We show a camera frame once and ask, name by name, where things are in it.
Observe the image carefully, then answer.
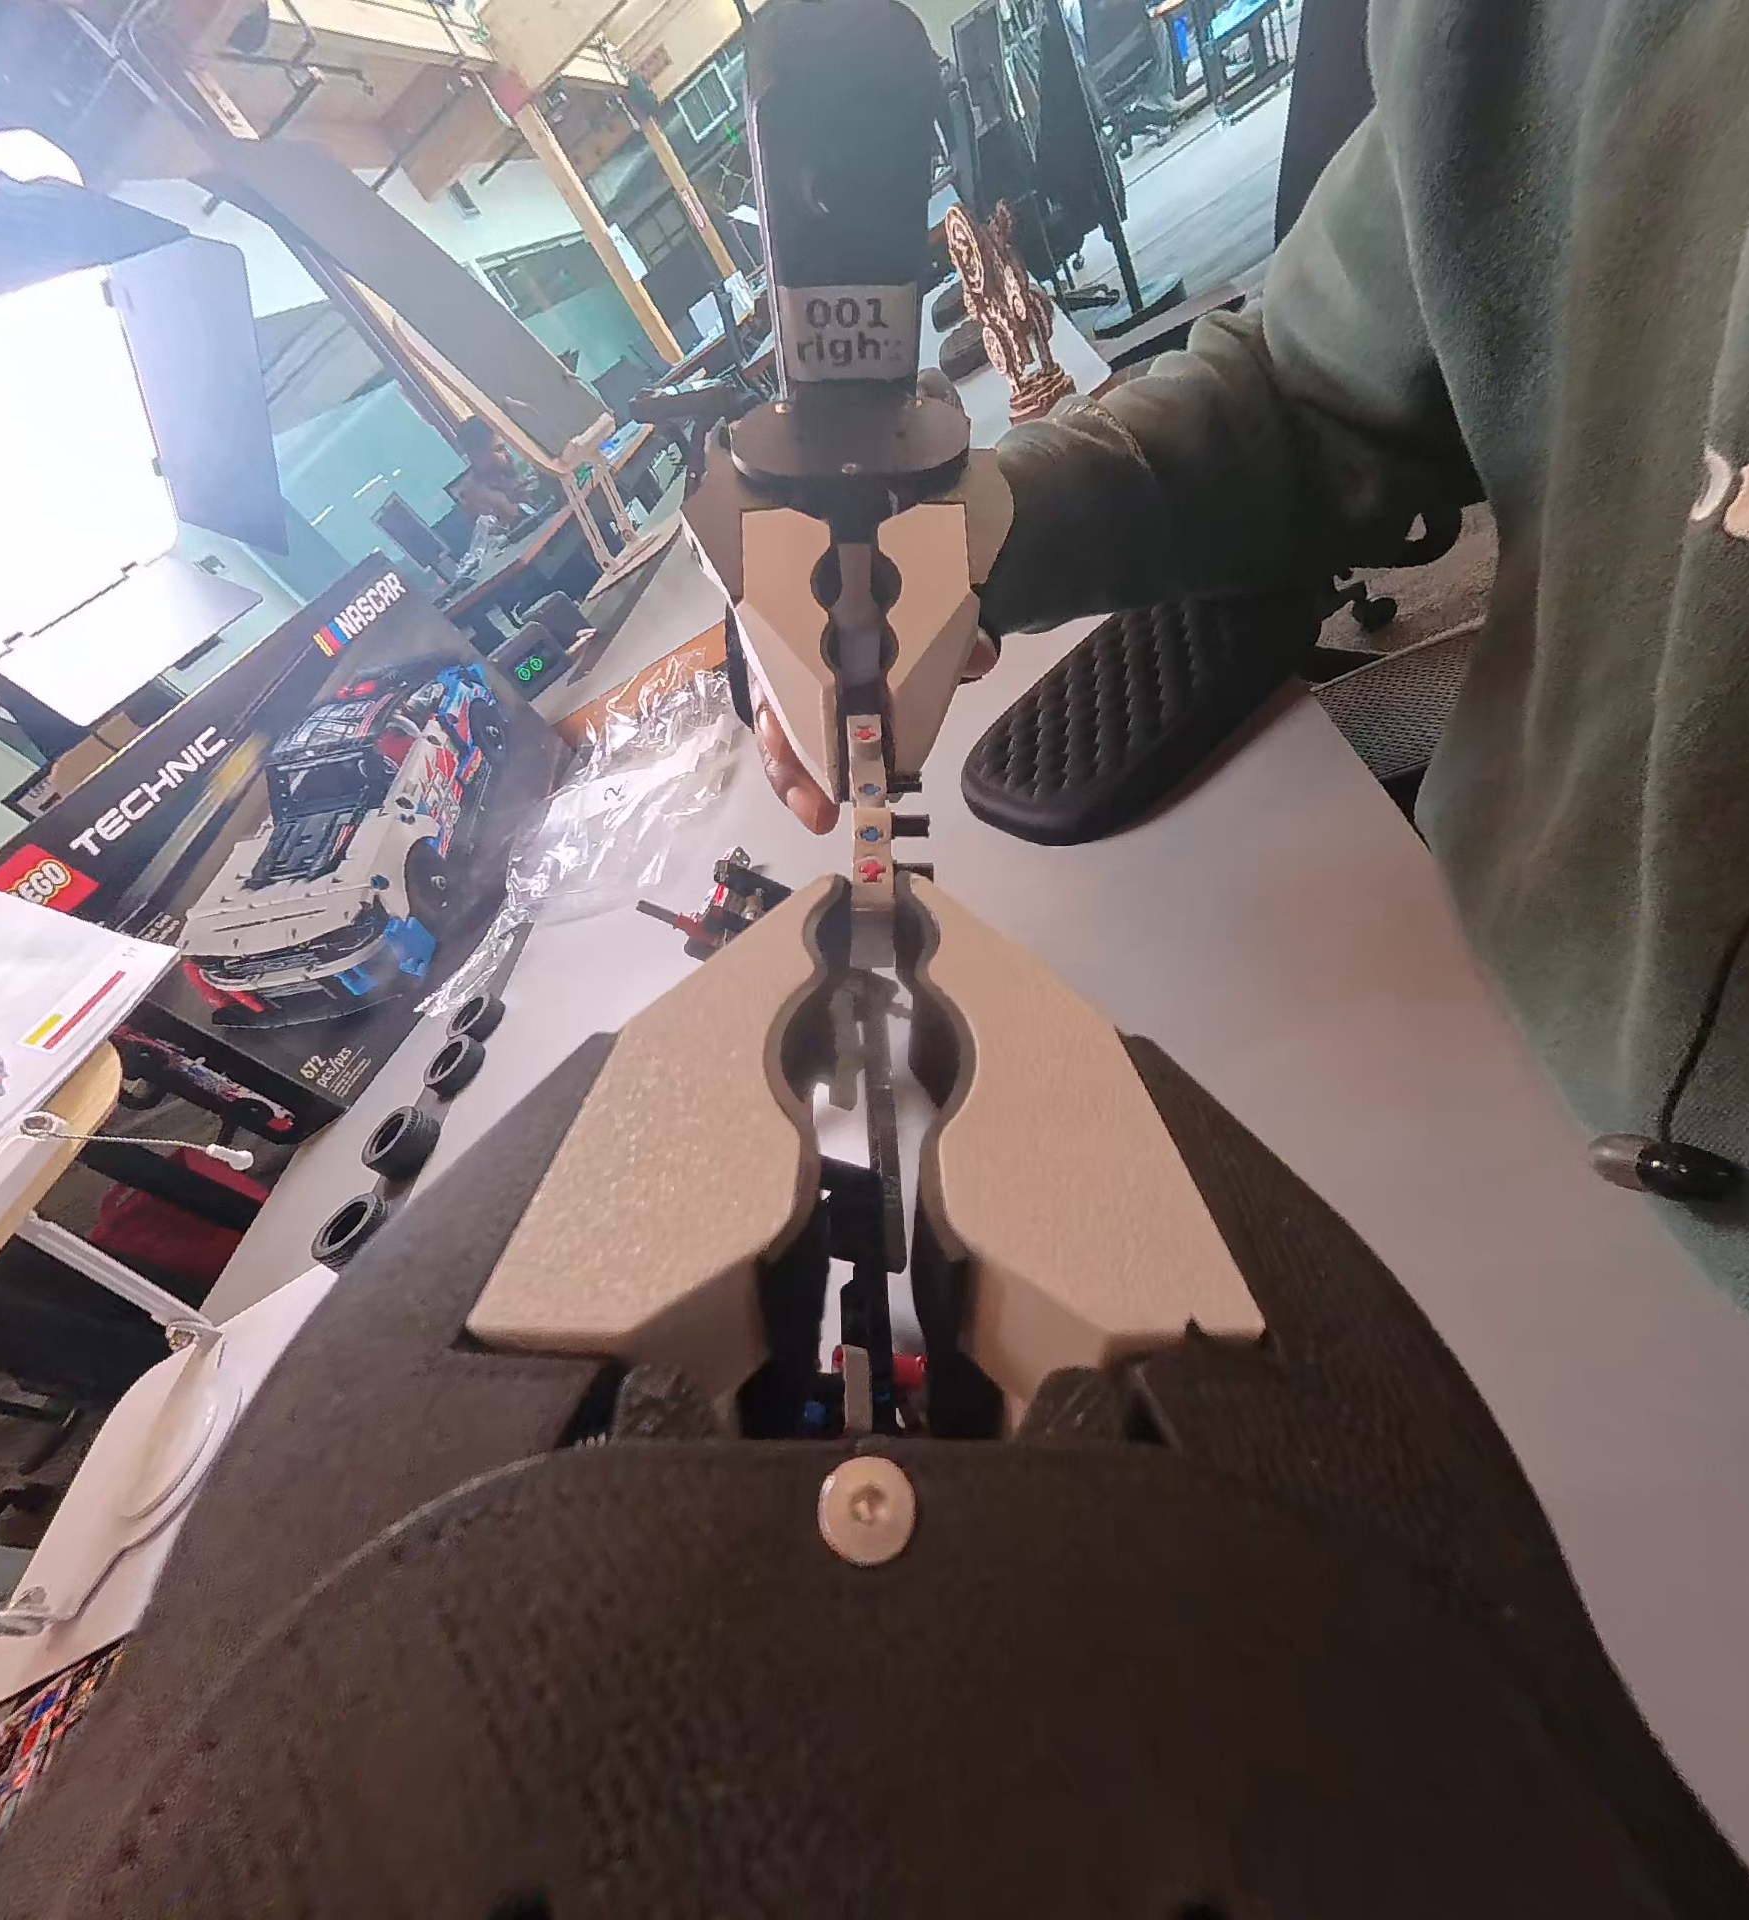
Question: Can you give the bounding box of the lego car chassis assembly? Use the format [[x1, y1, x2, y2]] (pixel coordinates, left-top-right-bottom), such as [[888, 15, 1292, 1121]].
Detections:
[[784, 711, 938, 1439]]

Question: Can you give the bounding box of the black device with green display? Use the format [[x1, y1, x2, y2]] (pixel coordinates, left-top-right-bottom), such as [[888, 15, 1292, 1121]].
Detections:
[[491, 588, 595, 695]]

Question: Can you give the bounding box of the red bag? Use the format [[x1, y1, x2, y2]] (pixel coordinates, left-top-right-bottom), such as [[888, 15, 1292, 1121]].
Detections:
[[87, 1167, 275, 1304]]

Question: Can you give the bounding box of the black chair backrest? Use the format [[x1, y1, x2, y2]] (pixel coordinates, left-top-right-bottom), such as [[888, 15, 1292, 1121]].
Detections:
[[1271, 0, 1378, 250]]

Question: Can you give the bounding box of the black chair armrest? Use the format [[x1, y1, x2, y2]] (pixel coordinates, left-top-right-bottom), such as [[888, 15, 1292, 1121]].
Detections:
[[961, 601, 1318, 845]]

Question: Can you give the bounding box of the person in green sweatshirt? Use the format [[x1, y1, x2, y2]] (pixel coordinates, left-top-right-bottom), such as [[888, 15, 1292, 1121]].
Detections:
[[1264, 0, 1749, 1388]]

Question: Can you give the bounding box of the empty clear plastic bag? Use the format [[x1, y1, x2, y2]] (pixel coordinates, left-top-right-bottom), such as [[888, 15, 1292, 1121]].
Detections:
[[506, 657, 759, 935]]

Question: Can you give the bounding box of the sweatshirt drawstring with toggle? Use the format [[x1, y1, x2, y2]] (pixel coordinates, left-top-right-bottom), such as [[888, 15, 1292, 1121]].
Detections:
[[1585, 779, 1749, 1203]]

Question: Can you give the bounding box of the studio light panel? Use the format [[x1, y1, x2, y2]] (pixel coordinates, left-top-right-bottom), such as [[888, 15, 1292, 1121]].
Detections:
[[0, 126, 290, 685]]

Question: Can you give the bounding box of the person's right hand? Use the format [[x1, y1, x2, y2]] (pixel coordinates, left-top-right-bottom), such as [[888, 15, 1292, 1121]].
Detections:
[[751, 696, 841, 837]]

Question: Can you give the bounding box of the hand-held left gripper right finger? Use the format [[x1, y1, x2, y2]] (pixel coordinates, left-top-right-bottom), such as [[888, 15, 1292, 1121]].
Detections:
[[904, 872, 1269, 1435]]

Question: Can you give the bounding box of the small dark lego part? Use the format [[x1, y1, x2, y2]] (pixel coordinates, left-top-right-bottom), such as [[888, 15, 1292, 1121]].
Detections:
[[639, 852, 795, 955]]

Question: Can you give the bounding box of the white stand cord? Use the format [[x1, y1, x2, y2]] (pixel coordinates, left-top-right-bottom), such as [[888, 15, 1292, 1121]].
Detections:
[[18, 1111, 256, 1174]]

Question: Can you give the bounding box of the lego set box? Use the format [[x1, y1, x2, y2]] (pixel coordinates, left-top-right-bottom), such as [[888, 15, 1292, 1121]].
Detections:
[[0, 553, 578, 1145]]

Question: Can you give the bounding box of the wooden gear sculpture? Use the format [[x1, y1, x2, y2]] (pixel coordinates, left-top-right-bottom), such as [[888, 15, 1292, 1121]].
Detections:
[[938, 202, 1082, 425]]

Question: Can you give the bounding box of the colourful sticker sheet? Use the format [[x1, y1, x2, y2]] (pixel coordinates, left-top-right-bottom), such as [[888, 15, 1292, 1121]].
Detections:
[[0, 1641, 127, 1920]]

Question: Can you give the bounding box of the lego instruction booklet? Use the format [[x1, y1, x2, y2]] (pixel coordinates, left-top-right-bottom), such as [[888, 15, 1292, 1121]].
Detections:
[[0, 863, 184, 1310]]

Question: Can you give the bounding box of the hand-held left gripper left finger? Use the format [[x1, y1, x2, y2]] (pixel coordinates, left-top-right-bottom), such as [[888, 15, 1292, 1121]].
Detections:
[[466, 872, 851, 1435]]

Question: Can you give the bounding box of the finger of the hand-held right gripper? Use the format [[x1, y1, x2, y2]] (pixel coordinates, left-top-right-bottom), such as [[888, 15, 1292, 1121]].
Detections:
[[723, 508, 851, 803], [874, 502, 987, 789]]

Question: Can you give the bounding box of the black office chair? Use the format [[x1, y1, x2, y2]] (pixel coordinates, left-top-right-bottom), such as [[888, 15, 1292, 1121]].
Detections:
[[1023, 0, 1191, 325]]

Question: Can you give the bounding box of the person's right forearm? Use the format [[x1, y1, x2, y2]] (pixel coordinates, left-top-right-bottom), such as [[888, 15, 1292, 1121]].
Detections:
[[981, 291, 1490, 639]]

